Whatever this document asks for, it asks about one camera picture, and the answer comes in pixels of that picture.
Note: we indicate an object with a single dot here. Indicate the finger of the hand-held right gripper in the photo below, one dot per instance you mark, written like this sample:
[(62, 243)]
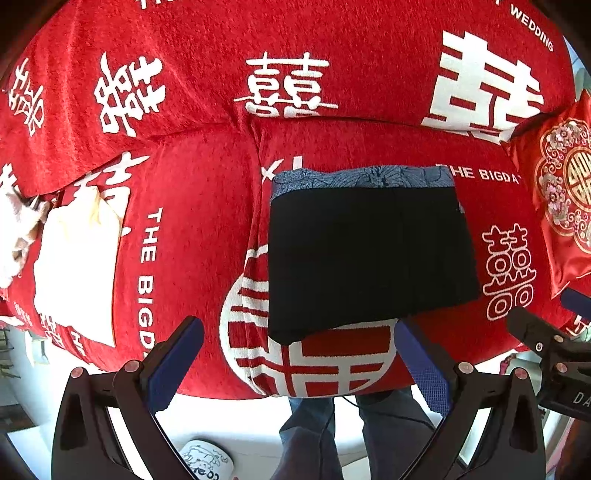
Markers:
[(577, 304), (531, 325)]

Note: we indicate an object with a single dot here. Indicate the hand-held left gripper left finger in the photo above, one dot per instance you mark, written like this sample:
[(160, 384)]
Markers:
[(178, 364)]

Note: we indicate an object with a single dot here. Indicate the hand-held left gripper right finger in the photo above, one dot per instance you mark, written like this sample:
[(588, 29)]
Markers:
[(427, 369)]

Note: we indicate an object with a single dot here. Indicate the person's legs in jeans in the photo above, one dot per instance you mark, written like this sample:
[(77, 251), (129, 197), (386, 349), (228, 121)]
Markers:
[(392, 443)]

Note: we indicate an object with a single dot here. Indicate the white cartoon print slipper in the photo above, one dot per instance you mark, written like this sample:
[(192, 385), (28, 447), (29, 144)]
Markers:
[(203, 461)]

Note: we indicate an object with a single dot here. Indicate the red embroidered cushion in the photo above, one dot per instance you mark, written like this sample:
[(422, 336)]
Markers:
[(568, 184)]

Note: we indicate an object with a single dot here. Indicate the white pink fluffy cloth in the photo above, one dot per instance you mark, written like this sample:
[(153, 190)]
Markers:
[(14, 258)]

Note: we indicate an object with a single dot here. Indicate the red printed sofa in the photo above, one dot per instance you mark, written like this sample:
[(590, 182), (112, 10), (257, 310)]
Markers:
[(194, 92)]

